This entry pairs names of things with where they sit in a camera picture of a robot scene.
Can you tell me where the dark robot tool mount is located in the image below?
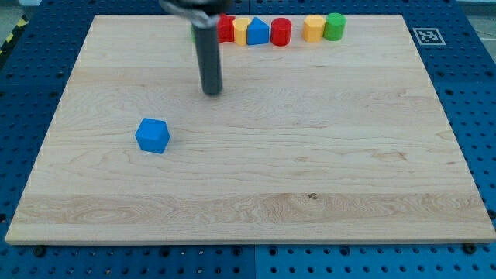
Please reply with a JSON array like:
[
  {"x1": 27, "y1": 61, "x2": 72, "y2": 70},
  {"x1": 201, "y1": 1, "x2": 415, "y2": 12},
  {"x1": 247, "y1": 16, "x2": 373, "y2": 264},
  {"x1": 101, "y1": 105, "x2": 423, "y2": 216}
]
[{"x1": 158, "y1": 0, "x2": 233, "y2": 28}]

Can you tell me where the white fiducial marker tag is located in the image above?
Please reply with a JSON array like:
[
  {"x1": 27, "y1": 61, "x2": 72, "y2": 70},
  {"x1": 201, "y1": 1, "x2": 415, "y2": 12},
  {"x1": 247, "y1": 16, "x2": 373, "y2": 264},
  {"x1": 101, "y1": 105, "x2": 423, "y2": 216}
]
[{"x1": 413, "y1": 27, "x2": 446, "y2": 46}]

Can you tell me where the yellow heart block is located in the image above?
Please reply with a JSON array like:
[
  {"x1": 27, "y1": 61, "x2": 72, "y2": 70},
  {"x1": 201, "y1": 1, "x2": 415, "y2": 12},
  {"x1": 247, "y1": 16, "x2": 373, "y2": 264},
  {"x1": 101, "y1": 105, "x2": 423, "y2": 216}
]
[{"x1": 232, "y1": 17, "x2": 251, "y2": 46}]

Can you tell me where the black board stop bolt left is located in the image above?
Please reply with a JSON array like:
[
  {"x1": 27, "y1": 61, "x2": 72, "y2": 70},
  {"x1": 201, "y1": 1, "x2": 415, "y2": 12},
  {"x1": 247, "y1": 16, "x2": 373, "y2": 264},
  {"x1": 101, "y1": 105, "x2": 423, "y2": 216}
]
[{"x1": 33, "y1": 245, "x2": 47, "y2": 258}]

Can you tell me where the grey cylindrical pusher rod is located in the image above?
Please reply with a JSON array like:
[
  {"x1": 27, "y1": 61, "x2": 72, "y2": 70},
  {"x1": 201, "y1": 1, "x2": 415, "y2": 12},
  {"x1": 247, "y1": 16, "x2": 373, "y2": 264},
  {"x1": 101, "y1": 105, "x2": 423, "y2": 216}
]
[{"x1": 192, "y1": 25, "x2": 223, "y2": 96}]

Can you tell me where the green cylinder block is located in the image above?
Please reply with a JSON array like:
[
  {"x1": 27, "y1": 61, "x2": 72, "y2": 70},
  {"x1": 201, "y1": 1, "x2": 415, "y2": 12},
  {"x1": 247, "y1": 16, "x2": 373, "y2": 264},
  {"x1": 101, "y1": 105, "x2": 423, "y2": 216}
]
[{"x1": 323, "y1": 12, "x2": 346, "y2": 41}]

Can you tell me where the red star block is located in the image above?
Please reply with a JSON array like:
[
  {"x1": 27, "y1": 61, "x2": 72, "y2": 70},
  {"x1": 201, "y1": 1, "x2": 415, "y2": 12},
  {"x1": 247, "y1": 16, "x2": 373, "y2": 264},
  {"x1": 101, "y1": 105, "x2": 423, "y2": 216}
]
[{"x1": 217, "y1": 14, "x2": 236, "y2": 43}]

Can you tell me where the light wooden board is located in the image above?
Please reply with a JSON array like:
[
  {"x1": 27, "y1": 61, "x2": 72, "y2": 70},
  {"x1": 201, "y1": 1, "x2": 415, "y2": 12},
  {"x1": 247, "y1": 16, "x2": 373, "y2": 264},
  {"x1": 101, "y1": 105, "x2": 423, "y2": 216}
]
[{"x1": 5, "y1": 15, "x2": 495, "y2": 245}]

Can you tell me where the black board stop bolt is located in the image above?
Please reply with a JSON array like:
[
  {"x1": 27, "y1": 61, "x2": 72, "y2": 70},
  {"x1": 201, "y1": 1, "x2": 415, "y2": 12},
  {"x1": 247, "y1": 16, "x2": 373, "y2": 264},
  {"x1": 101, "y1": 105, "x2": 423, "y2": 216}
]
[
  {"x1": 33, "y1": 245, "x2": 47, "y2": 258},
  {"x1": 463, "y1": 243, "x2": 477, "y2": 255}
]

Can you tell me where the red cylinder block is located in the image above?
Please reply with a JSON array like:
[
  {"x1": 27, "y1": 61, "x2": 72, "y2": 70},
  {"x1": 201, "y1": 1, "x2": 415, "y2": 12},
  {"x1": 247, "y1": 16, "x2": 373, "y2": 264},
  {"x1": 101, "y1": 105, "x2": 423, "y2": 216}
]
[{"x1": 270, "y1": 17, "x2": 292, "y2": 47}]

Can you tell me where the black board stop bolt right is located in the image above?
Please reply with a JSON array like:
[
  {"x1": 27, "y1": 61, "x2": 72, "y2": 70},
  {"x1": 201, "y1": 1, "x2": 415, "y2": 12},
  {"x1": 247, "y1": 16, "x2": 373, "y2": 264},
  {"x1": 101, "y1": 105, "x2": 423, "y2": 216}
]
[{"x1": 463, "y1": 243, "x2": 477, "y2": 255}]

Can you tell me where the blue triangle block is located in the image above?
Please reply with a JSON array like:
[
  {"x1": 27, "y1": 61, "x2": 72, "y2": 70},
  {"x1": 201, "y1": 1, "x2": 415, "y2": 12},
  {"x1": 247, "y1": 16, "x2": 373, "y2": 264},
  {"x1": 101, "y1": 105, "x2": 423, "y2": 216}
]
[{"x1": 247, "y1": 17, "x2": 270, "y2": 45}]

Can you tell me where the yellow hexagon block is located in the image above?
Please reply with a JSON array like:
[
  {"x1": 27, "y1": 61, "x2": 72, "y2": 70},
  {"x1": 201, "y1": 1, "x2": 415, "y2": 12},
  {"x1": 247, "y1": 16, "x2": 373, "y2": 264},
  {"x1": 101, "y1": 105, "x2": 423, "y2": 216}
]
[{"x1": 302, "y1": 15, "x2": 326, "y2": 43}]

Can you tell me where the blue cube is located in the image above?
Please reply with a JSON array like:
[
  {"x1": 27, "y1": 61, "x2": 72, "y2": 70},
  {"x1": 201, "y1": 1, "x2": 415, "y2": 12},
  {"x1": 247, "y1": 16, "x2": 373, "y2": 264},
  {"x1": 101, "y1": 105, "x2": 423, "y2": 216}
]
[{"x1": 135, "y1": 118, "x2": 170, "y2": 153}]

